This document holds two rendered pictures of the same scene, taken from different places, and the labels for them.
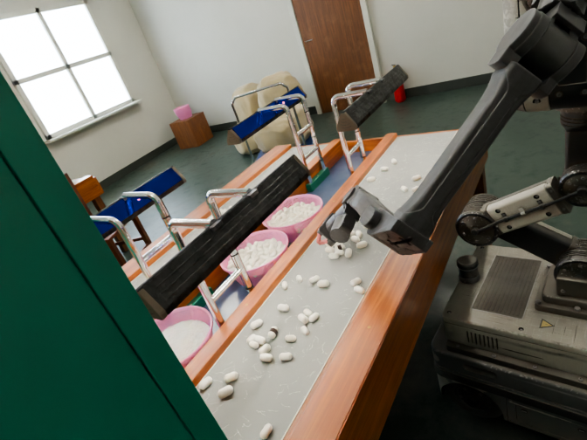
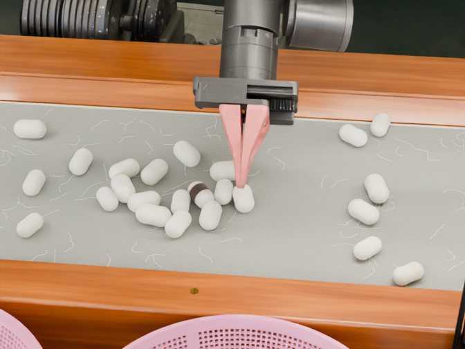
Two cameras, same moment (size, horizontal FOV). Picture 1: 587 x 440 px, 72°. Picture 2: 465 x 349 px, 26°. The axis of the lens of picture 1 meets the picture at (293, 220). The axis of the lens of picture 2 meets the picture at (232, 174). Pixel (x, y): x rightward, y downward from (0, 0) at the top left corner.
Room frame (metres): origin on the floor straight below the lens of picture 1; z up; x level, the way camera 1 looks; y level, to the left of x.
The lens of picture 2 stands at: (1.59, 0.58, 1.39)
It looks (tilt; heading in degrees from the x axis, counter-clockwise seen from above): 37 degrees down; 236
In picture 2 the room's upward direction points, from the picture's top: straight up
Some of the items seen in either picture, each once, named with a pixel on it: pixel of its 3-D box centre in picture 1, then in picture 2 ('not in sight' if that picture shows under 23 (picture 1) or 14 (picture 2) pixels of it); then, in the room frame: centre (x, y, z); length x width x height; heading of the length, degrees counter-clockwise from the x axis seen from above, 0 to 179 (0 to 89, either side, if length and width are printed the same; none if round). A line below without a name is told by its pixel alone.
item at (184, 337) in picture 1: (177, 351); not in sight; (0.97, 0.46, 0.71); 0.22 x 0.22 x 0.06
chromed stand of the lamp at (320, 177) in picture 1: (293, 143); not in sight; (1.98, -0.13, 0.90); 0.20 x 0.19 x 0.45; 140
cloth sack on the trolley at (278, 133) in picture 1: (283, 127); not in sight; (4.32, -0.23, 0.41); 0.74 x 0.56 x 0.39; 144
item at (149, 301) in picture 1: (236, 220); not in sight; (0.92, 0.14, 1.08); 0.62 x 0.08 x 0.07; 140
